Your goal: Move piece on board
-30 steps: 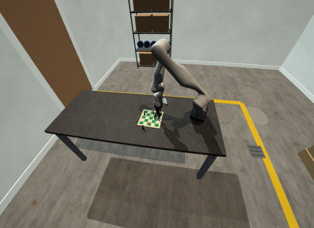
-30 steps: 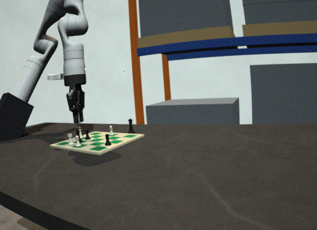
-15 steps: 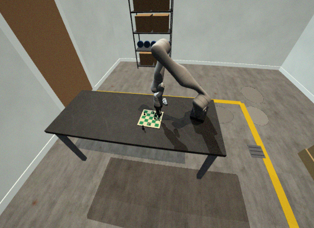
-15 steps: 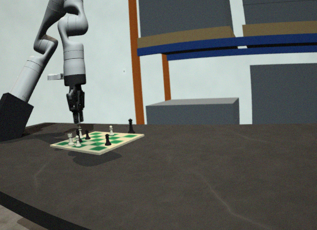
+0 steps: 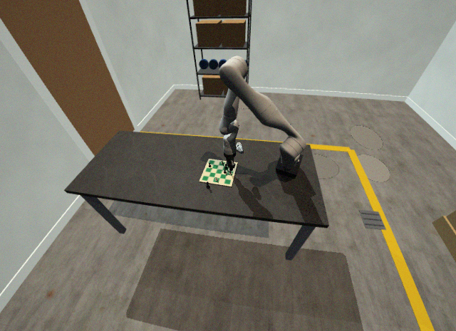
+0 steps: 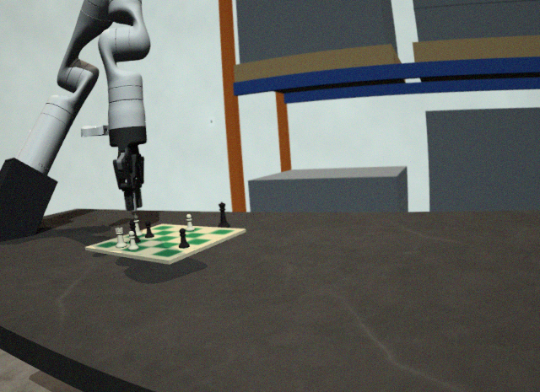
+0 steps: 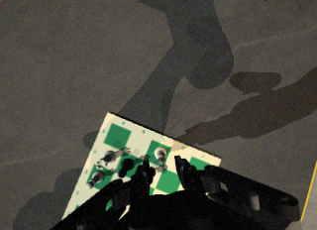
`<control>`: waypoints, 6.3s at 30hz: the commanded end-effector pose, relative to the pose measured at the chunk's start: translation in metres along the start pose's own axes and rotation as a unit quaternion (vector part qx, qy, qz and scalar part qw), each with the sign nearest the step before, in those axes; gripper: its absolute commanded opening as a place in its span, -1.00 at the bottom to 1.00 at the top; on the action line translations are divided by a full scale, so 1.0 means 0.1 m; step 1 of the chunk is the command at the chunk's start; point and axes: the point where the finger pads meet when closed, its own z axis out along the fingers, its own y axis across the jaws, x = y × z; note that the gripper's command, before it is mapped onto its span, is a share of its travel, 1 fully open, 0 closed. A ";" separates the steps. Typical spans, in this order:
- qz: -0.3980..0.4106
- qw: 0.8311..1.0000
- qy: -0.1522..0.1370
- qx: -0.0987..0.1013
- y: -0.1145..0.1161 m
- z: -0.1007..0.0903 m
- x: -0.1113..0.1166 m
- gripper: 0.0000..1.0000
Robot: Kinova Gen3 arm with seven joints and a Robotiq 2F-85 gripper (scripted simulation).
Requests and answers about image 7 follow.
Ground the green and cream chessboard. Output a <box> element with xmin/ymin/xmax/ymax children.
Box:
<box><xmin>62</xmin><ymin>112</ymin><xmax>221</xmax><ymax>219</ymax></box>

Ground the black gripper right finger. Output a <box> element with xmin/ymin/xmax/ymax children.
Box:
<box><xmin>174</xmin><ymin>155</ymin><xmax>302</xmax><ymax>230</ymax></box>

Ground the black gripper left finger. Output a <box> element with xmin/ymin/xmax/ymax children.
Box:
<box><xmin>50</xmin><ymin>160</ymin><xmax>157</xmax><ymax>230</ymax></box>

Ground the white rook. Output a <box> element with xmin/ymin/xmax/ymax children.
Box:
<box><xmin>96</xmin><ymin>151</ymin><xmax>116</xmax><ymax>170</ymax></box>

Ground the white chess pawn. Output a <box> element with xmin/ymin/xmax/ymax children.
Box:
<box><xmin>86</xmin><ymin>172</ymin><xmax>104</xmax><ymax>189</ymax></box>

